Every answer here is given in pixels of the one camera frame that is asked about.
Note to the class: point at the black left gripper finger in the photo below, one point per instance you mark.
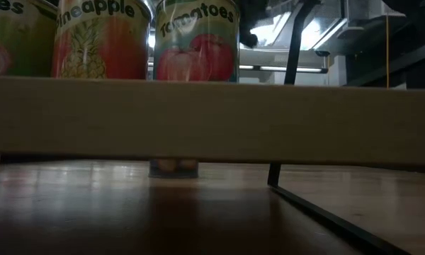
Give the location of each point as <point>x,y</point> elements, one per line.
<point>249,39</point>

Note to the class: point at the blue peaches label can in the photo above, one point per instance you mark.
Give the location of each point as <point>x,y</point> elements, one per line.
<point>173,171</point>

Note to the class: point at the green Oranges label can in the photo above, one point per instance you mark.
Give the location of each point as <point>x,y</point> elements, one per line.
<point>25,46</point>

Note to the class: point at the teal Tomatoes label can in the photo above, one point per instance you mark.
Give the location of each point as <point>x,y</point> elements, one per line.
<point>198,53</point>

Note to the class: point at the red Pineapple label can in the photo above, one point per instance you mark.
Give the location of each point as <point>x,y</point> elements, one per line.
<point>102,46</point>

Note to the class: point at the long light bar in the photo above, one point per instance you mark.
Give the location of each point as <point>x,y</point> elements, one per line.
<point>283,69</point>

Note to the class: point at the wooden shelf with black frame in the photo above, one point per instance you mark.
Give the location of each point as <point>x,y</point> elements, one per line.
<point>212,120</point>

